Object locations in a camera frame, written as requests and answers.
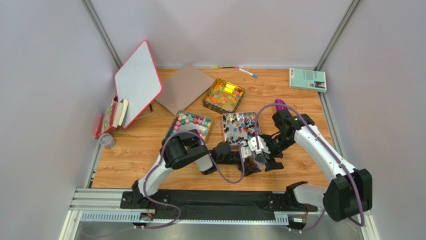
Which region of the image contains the purple plastic scoop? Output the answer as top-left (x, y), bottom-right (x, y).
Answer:
top-left (274, 98), bottom-right (286, 105)

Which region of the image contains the silver jar lid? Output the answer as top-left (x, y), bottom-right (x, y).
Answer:
top-left (250, 153), bottom-right (267, 165)

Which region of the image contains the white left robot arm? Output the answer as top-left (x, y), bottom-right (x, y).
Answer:
top-left (131, 131), bottom-right (270, 208)

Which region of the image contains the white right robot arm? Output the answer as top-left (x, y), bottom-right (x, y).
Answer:
top-left (253, 106), bottom-right (373, 222)

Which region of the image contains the gold tin of gummy candies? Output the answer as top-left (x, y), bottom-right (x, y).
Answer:
top-left (202, 78), bottom-right (245, 114)

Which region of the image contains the gold tin of star candies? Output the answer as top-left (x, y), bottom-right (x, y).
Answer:
top-left (165, 110), bottom-right (213, 140)

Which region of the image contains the pink tin of lollipops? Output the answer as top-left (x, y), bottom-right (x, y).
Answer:
top-left (222, 112), bottom-right (257, 146)

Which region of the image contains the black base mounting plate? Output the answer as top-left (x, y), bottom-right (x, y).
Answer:
top-left (120, 189), bottom-right (318, 221)

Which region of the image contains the white blue marker pen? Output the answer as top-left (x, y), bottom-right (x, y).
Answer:
top-left (238, 68), bottom-right (258, 78)

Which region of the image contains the teal book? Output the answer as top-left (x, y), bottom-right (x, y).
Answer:
top-left (288, 68), bottom-right (327, 93)

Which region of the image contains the yellow pink pen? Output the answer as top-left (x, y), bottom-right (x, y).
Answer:
top-left (211, 65), bottom-right (244, 69)

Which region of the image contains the brown cardboard sheet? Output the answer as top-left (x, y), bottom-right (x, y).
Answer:
top-left (155, 64), bottom-right (214, 114)

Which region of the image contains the white board with red rim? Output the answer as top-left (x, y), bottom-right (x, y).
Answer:
top-left (114, 40), bottom-right (163, 130)

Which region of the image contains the stack of books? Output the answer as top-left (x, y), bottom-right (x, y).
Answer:
top-left (94, 98), bottom-right (129, 139)

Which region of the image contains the small clear cup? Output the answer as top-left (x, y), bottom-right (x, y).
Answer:
top-left (98, 133), bottom-right (116, 149)

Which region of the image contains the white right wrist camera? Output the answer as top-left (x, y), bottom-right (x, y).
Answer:
top-left (248, 135), bottom-right (270, 155)

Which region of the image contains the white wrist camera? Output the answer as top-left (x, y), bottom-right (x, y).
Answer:
top-left (239, 141), bottom-right (256, 160)
top-left (248, 135), bottom-right (270, 155)

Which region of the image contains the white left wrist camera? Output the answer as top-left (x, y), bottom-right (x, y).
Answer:
top-left (239, 141), bottom-right (256, 160)

